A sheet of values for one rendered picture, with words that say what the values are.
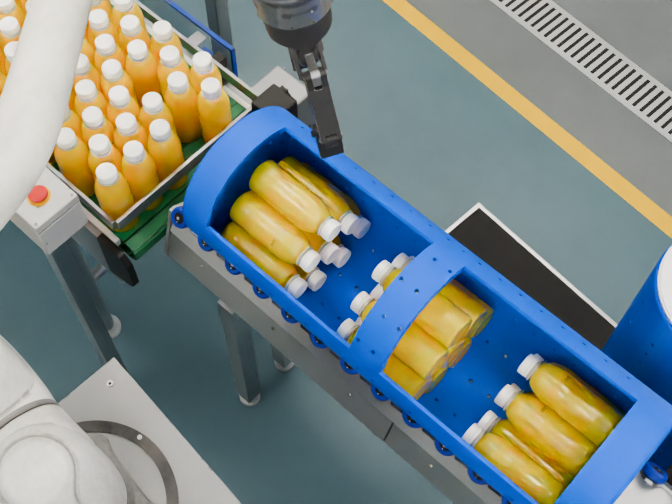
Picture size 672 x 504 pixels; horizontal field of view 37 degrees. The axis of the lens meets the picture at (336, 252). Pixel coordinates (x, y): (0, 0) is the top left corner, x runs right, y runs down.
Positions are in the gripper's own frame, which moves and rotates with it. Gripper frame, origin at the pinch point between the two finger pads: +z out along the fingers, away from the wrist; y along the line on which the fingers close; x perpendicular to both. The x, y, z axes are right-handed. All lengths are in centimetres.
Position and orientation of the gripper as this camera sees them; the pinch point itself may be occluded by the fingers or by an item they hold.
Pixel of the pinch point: (316, 104)
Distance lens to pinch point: 126.4
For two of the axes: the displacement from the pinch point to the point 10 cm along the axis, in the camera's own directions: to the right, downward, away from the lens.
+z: 1.0, 4.1, 9.1
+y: 2.6, 8.7, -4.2
